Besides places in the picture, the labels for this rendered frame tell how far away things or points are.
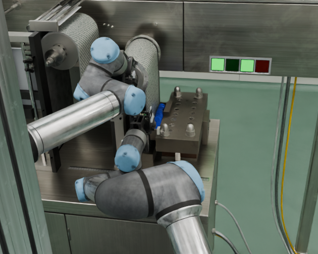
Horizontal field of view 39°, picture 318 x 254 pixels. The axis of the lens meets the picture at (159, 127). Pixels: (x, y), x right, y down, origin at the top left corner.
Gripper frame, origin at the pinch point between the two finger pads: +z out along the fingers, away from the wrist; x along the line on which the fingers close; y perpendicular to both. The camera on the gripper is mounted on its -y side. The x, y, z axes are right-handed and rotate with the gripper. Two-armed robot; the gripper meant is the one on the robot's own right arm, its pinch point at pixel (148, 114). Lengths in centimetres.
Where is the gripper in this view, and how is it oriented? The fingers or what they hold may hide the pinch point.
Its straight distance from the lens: 171.1
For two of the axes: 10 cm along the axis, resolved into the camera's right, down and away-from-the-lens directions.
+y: -0.3, -8.6, -5.0
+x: -9.8, -0.7, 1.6
